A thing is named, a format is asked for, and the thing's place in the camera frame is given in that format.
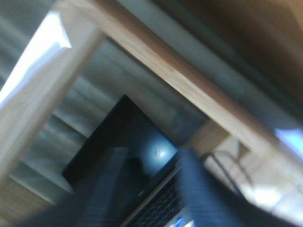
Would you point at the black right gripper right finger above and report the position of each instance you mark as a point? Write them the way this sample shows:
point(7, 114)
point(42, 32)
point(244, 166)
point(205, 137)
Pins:
point(211, 204)

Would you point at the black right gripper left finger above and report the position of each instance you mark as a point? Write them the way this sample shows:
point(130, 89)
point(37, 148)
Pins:
point(100, 198)

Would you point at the grey laptop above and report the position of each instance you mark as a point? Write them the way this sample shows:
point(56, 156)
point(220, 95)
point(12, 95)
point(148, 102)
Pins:
point(126, 126)

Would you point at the wooden shelf unit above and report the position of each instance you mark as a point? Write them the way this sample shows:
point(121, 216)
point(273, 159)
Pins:
point(224, 77)

